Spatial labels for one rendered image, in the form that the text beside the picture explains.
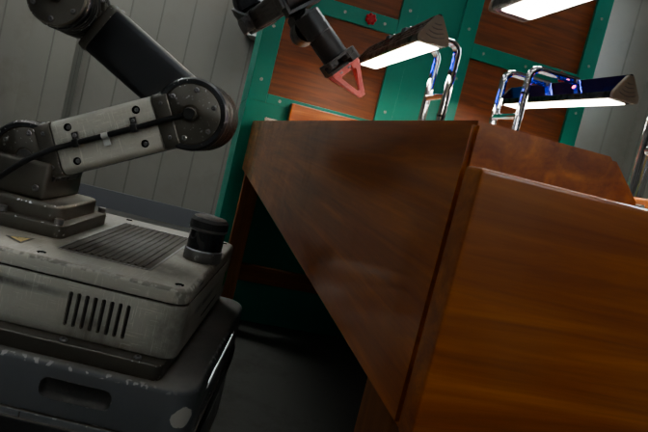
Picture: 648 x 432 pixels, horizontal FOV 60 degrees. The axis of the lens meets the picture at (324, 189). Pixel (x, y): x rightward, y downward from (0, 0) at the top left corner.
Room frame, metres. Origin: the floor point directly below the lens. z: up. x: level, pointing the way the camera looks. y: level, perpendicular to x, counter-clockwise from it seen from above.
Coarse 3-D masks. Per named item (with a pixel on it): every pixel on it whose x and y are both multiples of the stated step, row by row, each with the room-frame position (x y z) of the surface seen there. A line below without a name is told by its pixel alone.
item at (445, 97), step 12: (456, 48) 1.64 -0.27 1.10; (456, 60) 1.64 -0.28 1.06; (432, 72) 1.79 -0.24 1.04; (456, 72) 1.65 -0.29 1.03; (432, 84) 1.79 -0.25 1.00; (432, 96) 1.73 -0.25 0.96; (444, 96) 1.64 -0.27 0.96; (420, 108) 1.80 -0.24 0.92; (444, 108) 1.64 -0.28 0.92; (420, 120) 1.79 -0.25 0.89; (444, 120) 1.65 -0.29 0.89
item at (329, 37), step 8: (328, 32) 1.16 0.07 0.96; (320, 40) 1.16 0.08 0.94; (328, 40) 1.16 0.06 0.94; (336, 40) 1.16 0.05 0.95; (312, 48) 1.18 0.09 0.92; (320, 48) 1.16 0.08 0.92; (328, 48) 1.16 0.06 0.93; (336, 48) 1.16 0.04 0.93; (344, 48) 1.18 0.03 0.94; (352, 48) 1.15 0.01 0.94; (320, 56) 1.18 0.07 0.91; (328, 56) 1.16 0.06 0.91; (336, 56) 1.16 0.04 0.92; (328, 64) 1.14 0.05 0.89; (336, 64) 1.14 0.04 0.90
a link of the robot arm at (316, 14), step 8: (312, 8) 1.16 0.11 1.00; (304, 16) 1.15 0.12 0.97; (312, 16) 1.15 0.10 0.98; (320, 16) 1.16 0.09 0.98; (296, 24) 1.17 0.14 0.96; (304, 24) 1.15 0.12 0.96; (312, 24) 1.15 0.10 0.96; (320, 24) 1.15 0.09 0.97; (328, 24) 1.17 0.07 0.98; (304, 32) 1.17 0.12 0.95; (312, 32) 1.15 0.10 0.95; (320, 32) 1.15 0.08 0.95
